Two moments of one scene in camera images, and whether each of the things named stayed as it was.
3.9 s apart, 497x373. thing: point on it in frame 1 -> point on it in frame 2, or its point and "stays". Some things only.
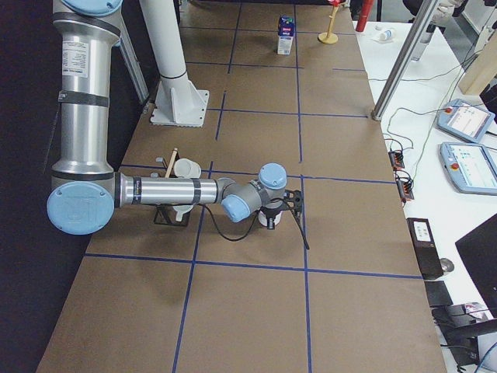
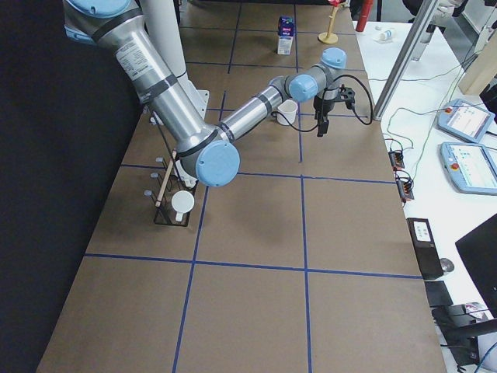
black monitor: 478,249 stays
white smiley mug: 262,218 -> 288,108
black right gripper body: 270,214 -> 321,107
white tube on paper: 385,36 stays
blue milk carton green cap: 286,33 stays
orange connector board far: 396,158 stays
